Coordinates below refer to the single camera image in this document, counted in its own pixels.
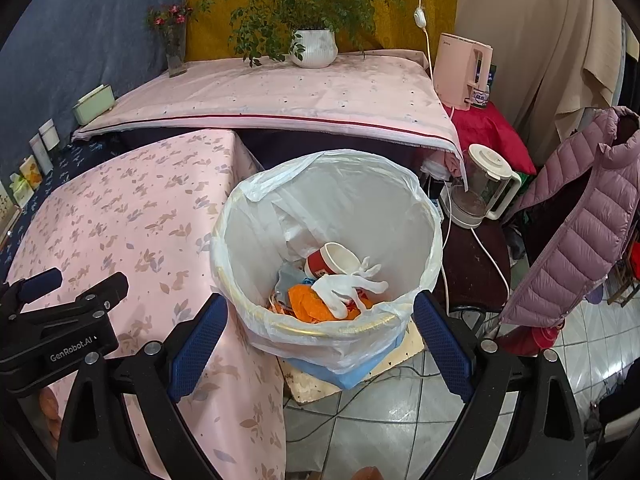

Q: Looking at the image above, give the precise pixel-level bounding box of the person's left hand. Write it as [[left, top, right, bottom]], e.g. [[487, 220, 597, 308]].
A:
[[39, 389, 65, 443]]

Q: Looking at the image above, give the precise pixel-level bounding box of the dark purple cloth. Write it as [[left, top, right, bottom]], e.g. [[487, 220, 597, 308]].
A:
[[117, 127, 451, 171]]

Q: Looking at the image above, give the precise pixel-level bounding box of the pink dotted bed sheet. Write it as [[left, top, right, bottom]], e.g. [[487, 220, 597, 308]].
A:
[[71, 50, 468, 186]]

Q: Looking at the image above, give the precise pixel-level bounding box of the red paper cup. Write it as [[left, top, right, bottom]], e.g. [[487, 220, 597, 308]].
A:
[[304, 242, 362, 278]]

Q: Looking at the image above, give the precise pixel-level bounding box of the pink down jacket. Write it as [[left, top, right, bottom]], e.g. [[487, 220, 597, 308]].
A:
[[497, 106, 640, 331]]

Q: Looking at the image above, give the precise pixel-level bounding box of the green tissue packet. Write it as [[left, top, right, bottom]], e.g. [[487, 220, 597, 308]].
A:
[[9, 172, 31, 206]]

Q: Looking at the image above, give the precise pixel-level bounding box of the beige curtain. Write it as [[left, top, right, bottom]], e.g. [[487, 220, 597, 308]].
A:
[[452, 0, 626, 156]]

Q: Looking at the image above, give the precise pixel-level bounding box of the navy floral cloth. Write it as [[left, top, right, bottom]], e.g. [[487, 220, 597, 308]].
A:
[[0, 137, 126, 281]]

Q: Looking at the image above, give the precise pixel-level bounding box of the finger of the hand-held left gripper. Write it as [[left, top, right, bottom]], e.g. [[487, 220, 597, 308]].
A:
[[20, 272, 130, 331], [0, 267, 63, 311]]

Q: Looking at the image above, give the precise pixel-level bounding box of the pink countertop appliance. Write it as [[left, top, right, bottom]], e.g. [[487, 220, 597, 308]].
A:
[[432, 32, 495, 111]]

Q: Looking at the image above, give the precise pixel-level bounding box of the beige board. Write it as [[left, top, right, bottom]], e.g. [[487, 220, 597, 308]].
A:
[[280, 320, 426, 405]]

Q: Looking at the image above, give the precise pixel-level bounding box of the white kettle power cord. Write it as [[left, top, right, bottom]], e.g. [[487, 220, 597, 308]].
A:
[[440, 180, 511, 311]]

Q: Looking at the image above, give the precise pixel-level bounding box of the small labelled jar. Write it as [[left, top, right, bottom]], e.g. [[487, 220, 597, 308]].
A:
[[470, 65, 501, 110]]

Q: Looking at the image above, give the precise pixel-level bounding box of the glass vase with pink flowers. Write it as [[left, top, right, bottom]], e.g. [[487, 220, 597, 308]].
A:
[[146, 4, 195, 78]]

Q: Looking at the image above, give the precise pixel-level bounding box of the grey printed packet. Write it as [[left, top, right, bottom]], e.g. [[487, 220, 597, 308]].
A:
[[274, 262, 307, 296]]

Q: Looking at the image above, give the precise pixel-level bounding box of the large orange plastic bag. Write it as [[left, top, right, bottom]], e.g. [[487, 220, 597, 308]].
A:
[[272, 282, 373, 323]]

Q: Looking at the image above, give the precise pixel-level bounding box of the blue backdrop cloth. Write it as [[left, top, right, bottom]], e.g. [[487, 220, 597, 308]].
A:
[[0, 0, 186, 181]]

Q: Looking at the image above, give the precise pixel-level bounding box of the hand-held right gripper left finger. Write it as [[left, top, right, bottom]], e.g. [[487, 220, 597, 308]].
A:
[[55, 292, 230, 480]]

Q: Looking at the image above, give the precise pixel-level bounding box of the pale green tissue box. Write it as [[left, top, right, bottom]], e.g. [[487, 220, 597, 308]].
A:
[[72, 84, 115, 126]]

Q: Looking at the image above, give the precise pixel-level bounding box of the small box with orange print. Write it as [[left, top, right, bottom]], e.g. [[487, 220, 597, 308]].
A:
[[19, 156, 42, 191]]

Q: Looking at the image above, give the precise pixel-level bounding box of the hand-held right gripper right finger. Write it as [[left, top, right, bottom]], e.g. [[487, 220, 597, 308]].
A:
[[412, 291, 588, 480]]

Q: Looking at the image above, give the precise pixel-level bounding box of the bin with white liner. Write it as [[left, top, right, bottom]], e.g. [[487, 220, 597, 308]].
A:
[[210, 149, 445, 376]]

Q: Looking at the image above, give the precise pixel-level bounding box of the white desk calendar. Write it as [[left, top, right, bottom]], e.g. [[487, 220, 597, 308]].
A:
[[0, 180, 21, 241]]

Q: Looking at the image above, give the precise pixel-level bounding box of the wooden stool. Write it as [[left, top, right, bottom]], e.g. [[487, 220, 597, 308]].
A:
[[602, 255, 640, 308]]

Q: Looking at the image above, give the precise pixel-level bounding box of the white glove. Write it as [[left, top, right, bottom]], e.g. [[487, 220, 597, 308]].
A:
[[312, 256, 390, 320]]

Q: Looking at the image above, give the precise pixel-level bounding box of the potted green plant white pot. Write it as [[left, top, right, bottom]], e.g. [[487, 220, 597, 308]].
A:
[[197, 0, 401, 70]]

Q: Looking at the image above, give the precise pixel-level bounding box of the red bag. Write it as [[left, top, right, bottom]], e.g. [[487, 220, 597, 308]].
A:
[[500, 325, 566, 358]]

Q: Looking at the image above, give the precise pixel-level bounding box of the white cosmetic tube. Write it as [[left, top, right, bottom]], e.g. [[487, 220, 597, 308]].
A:
[[29, 134, 53, 173]]

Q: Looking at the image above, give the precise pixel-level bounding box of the red cloth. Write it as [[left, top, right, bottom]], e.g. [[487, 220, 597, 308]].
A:
[[447, 101, 536, 175]]

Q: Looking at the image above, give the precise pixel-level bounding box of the mustard yellow cloth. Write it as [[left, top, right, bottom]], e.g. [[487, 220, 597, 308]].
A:
[[180, 0, 461, 61]]

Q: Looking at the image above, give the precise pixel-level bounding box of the dark wooden side table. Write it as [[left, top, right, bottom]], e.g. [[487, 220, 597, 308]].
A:
[[440, 215, 513, 311]]

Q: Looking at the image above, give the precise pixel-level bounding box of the white cable with switch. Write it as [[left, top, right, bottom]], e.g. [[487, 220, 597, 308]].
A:
[[414, 0, 435, 81]]

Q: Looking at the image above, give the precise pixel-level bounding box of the white glass electric kettle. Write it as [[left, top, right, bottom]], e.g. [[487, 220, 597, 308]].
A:
[[440, 143, 522, 230]]

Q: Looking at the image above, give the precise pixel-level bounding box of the white jar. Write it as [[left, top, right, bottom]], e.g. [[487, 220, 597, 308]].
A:
[[39, 119, 61, 151]]

